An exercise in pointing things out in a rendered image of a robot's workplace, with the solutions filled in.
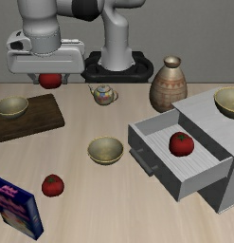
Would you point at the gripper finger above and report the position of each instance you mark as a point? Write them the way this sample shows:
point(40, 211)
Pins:
point(33, 78)
point(64, 78)

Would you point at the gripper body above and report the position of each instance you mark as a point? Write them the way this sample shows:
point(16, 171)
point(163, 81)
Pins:
point(49, 61)

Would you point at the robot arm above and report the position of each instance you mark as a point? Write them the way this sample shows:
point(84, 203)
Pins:
point(116, 38)

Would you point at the red tomato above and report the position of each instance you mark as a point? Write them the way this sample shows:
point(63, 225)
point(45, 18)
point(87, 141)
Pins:
point(52, 186)
point(181, 144)
point(50, 81)

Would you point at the beige porcelain bowl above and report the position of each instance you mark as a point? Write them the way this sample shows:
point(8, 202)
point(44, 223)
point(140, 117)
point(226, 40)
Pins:
point(105, 151)
point(228, 102)
point(11, 107)

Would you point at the brown wooden cutting board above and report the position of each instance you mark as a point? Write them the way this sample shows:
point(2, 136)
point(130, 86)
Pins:
point(39, 118)

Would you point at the grey cabinet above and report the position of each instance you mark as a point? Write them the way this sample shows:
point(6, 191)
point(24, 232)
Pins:
point(203, 114)

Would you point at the grey cabinet drawer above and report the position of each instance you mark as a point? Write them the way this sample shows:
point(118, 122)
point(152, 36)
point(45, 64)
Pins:
point(184, 177)

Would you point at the small patterned teapot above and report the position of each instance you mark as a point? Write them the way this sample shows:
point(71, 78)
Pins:
point(103, 95)

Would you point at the brown ceramic vase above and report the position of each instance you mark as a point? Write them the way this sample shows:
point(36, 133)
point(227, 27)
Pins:
point(168, 88)

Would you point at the blue carton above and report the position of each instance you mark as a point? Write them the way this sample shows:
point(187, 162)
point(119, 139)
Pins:
point(17, 209)

